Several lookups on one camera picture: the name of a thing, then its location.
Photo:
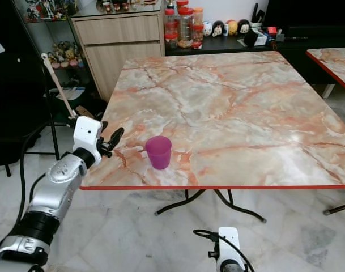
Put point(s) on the black hooded doll figure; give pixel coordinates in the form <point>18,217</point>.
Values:
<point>244,26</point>

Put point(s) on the slim clear jar red lid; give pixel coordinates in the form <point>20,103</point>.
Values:
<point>170,21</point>

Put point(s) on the white round doll figure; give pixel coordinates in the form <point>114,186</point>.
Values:
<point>207,29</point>

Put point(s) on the black box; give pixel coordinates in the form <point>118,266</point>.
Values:
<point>255,37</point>

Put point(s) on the glass display shelf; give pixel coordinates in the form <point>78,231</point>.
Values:
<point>42,28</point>

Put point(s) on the black chair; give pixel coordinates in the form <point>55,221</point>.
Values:
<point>19,102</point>

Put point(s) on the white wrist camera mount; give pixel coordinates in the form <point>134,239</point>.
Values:
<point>86,133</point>
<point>229,243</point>

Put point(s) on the clear jar orange lid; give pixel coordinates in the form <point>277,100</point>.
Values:
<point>197,16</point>

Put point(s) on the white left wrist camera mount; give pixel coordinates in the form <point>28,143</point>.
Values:
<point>86,133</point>

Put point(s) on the black metal table legs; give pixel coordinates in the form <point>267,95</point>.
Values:
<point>237,207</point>

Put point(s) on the small red box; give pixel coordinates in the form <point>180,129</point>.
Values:
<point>272,31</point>

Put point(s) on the plush toys group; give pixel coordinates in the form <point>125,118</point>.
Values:
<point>67,55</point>

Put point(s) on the light wooden drawer cabinet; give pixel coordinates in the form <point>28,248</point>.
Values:
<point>118,48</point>

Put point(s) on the purple plastic cup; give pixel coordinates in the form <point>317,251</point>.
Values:
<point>158,153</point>

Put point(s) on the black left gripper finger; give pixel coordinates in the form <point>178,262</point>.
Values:
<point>114,137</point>
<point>120,135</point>

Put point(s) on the marble side table red edge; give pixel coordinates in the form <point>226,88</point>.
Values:
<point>333,65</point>

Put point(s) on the large clear jar red lid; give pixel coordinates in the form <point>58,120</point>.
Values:
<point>186,28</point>

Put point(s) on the long wooden back scratcher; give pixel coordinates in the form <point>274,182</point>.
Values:
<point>62,88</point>

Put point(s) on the yellow round doll figure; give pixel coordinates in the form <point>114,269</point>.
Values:
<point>232,28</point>

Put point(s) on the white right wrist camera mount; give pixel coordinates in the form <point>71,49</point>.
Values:
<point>229,243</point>

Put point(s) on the black television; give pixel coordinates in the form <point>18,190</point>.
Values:
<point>308,11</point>

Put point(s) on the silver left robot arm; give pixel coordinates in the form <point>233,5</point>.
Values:
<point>56,190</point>

